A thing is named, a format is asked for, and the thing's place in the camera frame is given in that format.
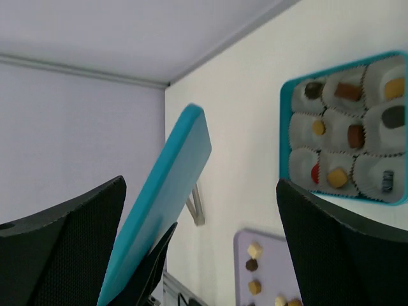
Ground teal box lid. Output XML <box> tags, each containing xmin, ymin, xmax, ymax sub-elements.
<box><xmin>98</xmin><ymin>104</ymin><xmax>212</xmax><ymax>305</ymax></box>

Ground metal serving tongs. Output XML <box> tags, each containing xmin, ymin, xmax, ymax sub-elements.
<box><xmin>186</xmin><ymin>184</ymin><xmax>205</xmax><ymax>226</ymax></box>

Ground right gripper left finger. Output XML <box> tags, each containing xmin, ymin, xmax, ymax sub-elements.
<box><xmin>1</xmin><ymin>176</ymin><xmax>126</xmax><ymax>305</ymax></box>

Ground dark heart chocolate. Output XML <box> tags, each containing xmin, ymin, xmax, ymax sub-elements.
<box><xmin>245</xmin><ymin>258</ymin><xmax>259</xmax><ymax>272</ymax></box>

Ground striped dark chocolate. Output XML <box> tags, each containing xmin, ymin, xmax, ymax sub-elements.
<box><xmin>381</xmin><ymin>170</ymin><xmax>394</xmax><ymax>193</ymax></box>

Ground brown oval chocolate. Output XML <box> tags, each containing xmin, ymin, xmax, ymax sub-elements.
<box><xmin>381</xmin><ymin>105</ymin><xmax>405</xmax><ymax>129</ymax></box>

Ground red lips chocolate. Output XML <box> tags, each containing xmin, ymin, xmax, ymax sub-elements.
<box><xmin>310</xmin><ymin>163</ymin><xmax>319</xmax><ymax>184</ymax></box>

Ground white oval chocolate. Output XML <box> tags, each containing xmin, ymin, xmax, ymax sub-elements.
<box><xmin>275</xmin><ymin>295</ymin><xmax>288</xmax><ymax>306</ymax></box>

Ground lilac plastic tray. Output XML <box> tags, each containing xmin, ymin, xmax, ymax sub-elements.
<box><xmin>233</xmin><ymin>229</ymin><xmax>302</xmax><ymax>305</ymax></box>

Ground caramel square chocolate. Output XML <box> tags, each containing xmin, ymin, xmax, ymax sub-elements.
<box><xmin>312</xmin><ymin>120</ymin><xmax>326</xmax><ymax>136</ymax></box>

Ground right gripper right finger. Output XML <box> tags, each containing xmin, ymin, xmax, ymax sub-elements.
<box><xmin>276</xmin><ymin>178</ymin><xmax>407</xmax><ymax>305</ymax></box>

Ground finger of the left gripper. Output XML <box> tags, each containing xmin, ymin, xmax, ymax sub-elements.
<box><xmin>114</xmin><ymin>222</ymin><xmax>177</xmax><ymax>306</ymax></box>

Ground caramel heart chocolate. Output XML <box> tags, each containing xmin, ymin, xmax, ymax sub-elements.
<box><xmin>347</xmin><ymin>124</ymin><xmax>365</xmax><ymax>149</ymax></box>

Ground brown log chocolate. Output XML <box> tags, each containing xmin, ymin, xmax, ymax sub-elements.
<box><xmin>334</xmin><ymin>82</ymin><xmax>362</xmax><ymax>101</ymax></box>

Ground dark round chocolate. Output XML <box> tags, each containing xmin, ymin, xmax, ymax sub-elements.
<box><xmin>304</xmin><ymin>81</ymin><xmax>324</xmax><ymax>100</ymax></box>

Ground caramel round cookie chocolate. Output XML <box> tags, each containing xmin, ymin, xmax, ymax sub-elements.
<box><xmin>286</xmin><ymin>298</ymin><xmax>303</xmax><ymax>306</ymax></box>

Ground teal chocolate box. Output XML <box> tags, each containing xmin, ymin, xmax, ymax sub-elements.
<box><xmin>279</xmin><ymin>51</ymin><xmax>407</xmax><ymax>206</ymax></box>

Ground white square chocolate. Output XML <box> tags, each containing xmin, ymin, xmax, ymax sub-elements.
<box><xmin>247</xmin><ymin>242</ymin><xmax>263</xmax><ymax>259</ymax></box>

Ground caramel cube chocolate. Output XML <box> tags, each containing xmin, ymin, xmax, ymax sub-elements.
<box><xmin>384</xmin><ymin>77</ymin><xmax>405</xmax><ymax>100</ymax></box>

